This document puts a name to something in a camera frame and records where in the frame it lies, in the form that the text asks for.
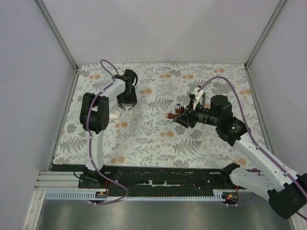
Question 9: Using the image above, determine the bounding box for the right aluminium frame post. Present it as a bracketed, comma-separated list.
[244, 0, 288, 69]

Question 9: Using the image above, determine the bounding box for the aluminium rail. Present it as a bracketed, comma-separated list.
[35, 172, 80, 191]

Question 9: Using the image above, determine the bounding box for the white pipe elbow fitting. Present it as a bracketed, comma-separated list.
[109, 106, 133, 120]

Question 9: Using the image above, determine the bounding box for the floral patterned table mat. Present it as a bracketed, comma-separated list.
[53, 63, 263, 169]

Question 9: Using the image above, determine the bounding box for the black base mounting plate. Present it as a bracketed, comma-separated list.
[51, 164, 237, 196]

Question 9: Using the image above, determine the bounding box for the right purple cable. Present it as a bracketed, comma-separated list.
[198, 76, 307, 221]

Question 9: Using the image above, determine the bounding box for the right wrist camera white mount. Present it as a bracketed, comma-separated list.
[188, 86, 206, 107]

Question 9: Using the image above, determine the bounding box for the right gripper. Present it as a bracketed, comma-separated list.
[173, 99, 220, 129]

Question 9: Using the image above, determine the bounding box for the left aluminium frame post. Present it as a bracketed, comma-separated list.
[35, 0, 80, 72]

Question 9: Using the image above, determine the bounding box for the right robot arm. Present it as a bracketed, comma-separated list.
[167, 87, 307, 219]

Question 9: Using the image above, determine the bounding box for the brown faucet with chrome cap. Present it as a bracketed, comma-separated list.
[166, 103, 185, 119]

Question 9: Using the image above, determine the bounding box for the aluminium frame post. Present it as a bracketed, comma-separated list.
[244, 0, 288, 69]
[35, 0, 80, 72]

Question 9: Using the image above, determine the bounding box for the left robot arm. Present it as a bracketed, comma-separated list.
[78, 69, 138, 189]

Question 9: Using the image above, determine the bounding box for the white slotted cable duct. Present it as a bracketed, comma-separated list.
[45, 191, 225, 202]

